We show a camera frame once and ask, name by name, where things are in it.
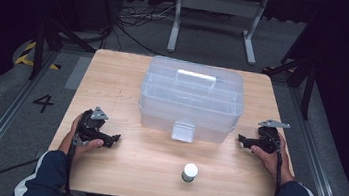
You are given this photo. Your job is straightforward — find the black metal stand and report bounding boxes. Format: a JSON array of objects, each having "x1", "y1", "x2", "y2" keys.
[
  {"x1": 28, "y1": 0, "x2": 118, "y2": 90},
  {"x1": 257, "y1": 8, "x2": 325, "y2": 122}
]

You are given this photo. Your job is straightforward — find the person's right hand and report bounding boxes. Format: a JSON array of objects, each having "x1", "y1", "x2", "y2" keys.
[{"x1": 246, "y1": 130, "x2": 301, "y2": 186}]

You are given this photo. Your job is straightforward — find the right hand-held gripper cable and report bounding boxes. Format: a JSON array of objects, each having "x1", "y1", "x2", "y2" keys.
[{"x1": 262, "y1": 136, "x2": 287, "y2": 196}]

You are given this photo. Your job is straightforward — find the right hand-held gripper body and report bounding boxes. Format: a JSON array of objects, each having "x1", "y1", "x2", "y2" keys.
[{"x1": 255, "y1": 117, "x2": 291, "y2": 156}]

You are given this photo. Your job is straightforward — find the tangle of floor cables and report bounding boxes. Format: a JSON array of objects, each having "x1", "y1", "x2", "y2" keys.
[{"x1": 111, "y1": 0, "x2": 178, "y2": 58}]

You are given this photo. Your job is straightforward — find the person's left hand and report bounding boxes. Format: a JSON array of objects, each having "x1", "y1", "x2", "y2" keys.
[{"x1": 57, "y1": 113, "x2": 108, "y2": 164}]

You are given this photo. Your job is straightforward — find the grey floor patch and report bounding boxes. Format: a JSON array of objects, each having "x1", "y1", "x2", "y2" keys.
[{"x1": 64, "y1": 54, "x2": 94, "y2": 92}]

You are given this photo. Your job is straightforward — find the small bottle with white cap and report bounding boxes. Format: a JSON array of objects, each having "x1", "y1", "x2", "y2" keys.
[{"x1": 180, "y1": 162, "x2": 200, "y2": 184}]

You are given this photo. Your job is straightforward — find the clear plastic storage box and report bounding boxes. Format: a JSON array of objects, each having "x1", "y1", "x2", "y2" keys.
[{"x1": 134, "y1": 53, "x2": 250, "y2": 149}]

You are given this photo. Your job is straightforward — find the yellow black floor tape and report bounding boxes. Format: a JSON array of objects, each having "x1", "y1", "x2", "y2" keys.
[{"x1": 14, "y1": 39, "x2": 65, "y2": 72}]

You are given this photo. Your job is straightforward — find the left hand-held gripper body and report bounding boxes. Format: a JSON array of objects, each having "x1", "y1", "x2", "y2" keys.
[{"x1": 73, "y1": 103, "x2": 111, "y2": 149}]

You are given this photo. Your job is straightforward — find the grey metal stand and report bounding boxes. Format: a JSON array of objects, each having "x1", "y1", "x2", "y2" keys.
[{"x1": 166, "y1": 0, "x2": 269, "y2": 67}]

